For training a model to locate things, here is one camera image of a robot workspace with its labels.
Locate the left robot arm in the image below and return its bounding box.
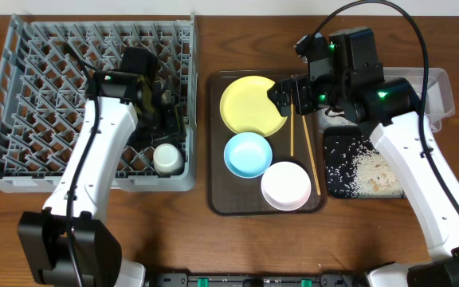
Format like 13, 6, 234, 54
18, 47, 186, 287

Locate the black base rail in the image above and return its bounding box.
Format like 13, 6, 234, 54
144, 273, 368, 287

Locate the left wooden chopstick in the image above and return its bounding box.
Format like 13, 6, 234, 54
290, 100, 295, 157

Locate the right wooden chopstick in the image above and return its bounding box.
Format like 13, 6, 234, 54
301, 116, 321, 196

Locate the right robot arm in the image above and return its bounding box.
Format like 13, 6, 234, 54
268, 27, 459, 286

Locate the spilled rice pile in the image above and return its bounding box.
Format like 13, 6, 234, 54
327, 135, 404, 199

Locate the white bowl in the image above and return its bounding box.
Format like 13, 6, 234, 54
261, 161, 312, 211

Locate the white cup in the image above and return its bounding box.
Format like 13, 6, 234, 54
153, 143, 184, 176

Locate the light blue bowl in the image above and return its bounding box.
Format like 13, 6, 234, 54
223, 132, 273, 179

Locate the brown serving tray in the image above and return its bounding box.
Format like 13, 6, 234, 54
206, 69, 327, 216

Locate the grey dish rack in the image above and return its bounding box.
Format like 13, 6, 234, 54
0, 16, 198, 193

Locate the black waste tray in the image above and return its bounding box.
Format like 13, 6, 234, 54
323, 125, 408, 200

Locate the clear plastic bin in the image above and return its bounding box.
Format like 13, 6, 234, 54
317, 66, 456, 134

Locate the wooden chopstick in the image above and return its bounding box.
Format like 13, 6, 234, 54
301, 116, 321, 196
290, 100, 295, 157

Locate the yellow plate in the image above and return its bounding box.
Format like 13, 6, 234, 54
219, 76, 287, 137

